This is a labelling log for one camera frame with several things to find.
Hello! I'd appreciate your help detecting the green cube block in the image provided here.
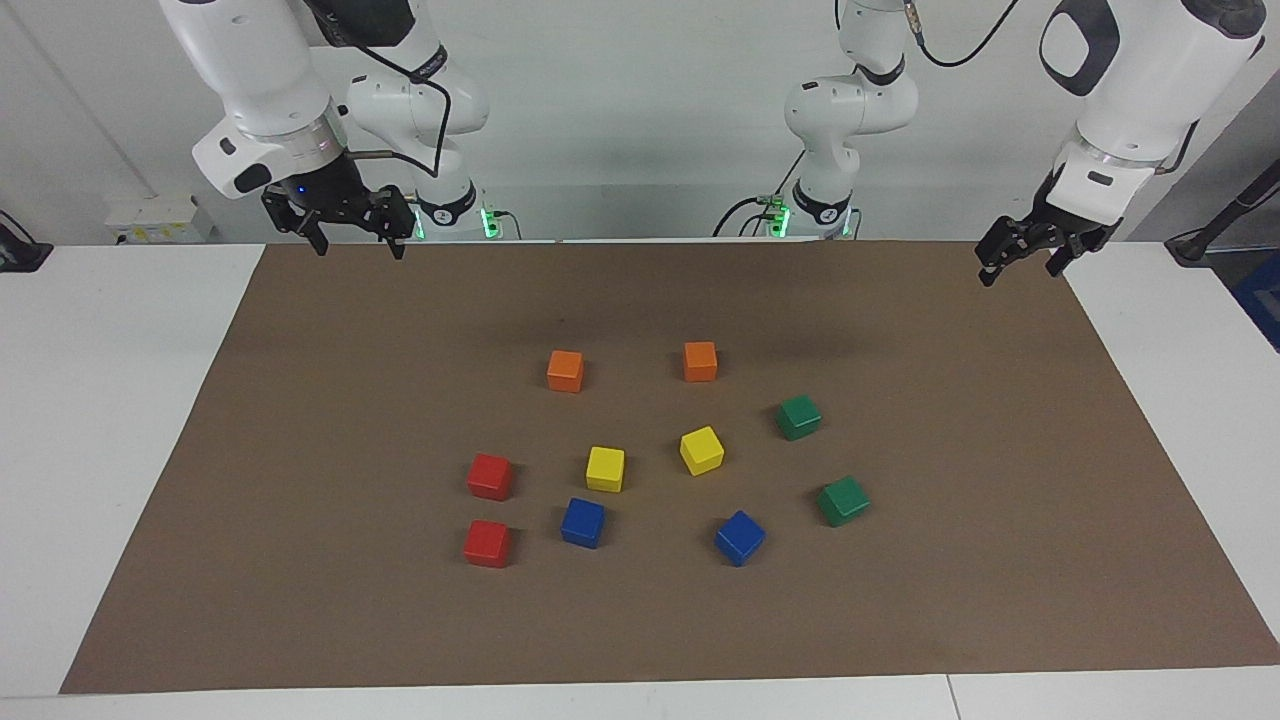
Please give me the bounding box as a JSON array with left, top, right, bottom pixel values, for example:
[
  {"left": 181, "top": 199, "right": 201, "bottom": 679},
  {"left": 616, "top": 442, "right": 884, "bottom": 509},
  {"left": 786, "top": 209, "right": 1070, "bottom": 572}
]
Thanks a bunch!
[
  {"left": 776, "top": 395, "right": 823, "bottom": 442},
  {"left": 816, "top": 476, "right": 871, "bottom": 528}
]

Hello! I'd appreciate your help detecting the black tripod stand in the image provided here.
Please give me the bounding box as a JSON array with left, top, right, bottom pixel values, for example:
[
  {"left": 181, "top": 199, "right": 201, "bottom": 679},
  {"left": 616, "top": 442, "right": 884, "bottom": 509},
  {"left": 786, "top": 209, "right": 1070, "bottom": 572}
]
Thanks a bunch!
[{"left": 1164, "top": 158, "right": 1280, "bottom": 267}]

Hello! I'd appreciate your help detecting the black clamp stand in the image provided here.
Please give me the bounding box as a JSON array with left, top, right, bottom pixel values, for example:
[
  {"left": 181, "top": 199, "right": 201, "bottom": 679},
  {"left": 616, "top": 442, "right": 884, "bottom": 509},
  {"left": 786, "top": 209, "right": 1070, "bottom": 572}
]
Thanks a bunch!
[{"left": 0, "top": 210, "right": 54, "bottom": 273}]

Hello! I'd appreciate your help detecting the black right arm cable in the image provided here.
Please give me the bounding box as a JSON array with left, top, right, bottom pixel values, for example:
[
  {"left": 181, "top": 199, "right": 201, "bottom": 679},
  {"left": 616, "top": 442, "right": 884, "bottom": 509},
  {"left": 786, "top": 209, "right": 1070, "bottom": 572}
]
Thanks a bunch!
[{"left": 300, "top": 0, "right": 453, "bottom": 181}]

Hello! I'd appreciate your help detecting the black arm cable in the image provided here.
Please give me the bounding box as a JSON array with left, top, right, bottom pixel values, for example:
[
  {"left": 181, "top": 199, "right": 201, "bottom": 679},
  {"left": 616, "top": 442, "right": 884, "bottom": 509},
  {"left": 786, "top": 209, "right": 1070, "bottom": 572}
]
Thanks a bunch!
[
  {"left": 300, "top": 0, "right": 453, "bottom": 181},
  {"left": 900, "top": 0, "right": 1023, "bottom": 71}
]

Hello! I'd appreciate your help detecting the white wall socket box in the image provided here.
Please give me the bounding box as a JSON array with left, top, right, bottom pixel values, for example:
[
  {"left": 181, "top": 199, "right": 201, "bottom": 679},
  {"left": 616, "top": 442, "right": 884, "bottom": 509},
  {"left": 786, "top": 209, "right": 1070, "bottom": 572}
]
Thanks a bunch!
[{"left": 104, "top": 194, "right": 217, "bottom": 245}]

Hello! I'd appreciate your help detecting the red cube block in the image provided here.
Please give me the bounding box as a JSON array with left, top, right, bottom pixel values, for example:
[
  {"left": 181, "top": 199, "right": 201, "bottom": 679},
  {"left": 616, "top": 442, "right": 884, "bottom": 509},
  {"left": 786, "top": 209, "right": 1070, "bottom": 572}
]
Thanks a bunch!
[
  {"left": 466, "top": 453, "right": 514, "bottom": 502},
  {"left": 463, "top": 520, "right": 512, "bottom": 569}
]

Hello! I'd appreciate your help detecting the blue cube block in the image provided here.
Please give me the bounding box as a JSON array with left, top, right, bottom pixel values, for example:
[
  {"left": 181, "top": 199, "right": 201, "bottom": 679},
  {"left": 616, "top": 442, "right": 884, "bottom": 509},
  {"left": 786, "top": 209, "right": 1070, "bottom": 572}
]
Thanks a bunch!
[
  {"left": 714, "top": 510, "right": 767, "bottom": 568},
  {"left": 560, "top": 497, "right": 607, "bottom": 550}
]

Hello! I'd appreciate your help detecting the yellow cube block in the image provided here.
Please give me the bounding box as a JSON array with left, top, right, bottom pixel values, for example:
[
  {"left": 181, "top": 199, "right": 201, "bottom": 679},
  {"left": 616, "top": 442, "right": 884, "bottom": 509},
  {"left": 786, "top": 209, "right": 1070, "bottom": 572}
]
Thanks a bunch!
[
  {"left": 679, "top": 426, "right": 725, "bottom": 477},
  {"left": 585, "top": 446, "right": 626, "bottom": 493}
]

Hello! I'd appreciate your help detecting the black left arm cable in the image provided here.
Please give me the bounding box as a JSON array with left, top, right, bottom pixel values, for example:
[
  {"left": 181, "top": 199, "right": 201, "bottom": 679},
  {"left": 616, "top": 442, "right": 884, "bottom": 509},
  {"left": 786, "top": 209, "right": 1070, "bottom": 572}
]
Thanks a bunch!
[{"left": 900, "top": 0, "right": 1023, "bottom": 71}]

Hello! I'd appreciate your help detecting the black curved base cable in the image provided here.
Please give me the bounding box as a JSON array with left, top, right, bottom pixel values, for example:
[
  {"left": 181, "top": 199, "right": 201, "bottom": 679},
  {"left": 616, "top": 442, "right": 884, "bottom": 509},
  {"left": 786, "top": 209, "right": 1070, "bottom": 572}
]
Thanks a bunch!
[{"left": 712, "top": 196, "right": 767, "bottom": 239}]

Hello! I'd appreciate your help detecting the blue bin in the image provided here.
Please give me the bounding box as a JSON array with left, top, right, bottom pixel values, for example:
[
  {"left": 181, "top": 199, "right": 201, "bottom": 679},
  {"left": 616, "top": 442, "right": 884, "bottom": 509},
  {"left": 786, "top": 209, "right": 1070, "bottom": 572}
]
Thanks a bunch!
[{"left": 1232, "top": 250, "right": 1280, "bottom": 353}]

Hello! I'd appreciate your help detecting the brown table mat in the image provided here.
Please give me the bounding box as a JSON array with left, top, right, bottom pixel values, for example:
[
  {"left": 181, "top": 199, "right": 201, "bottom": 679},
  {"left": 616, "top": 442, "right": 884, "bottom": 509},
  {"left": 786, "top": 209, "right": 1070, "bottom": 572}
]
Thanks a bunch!
[{"left": 58, "top": 240, "right": 1280, "bottom": 695}]

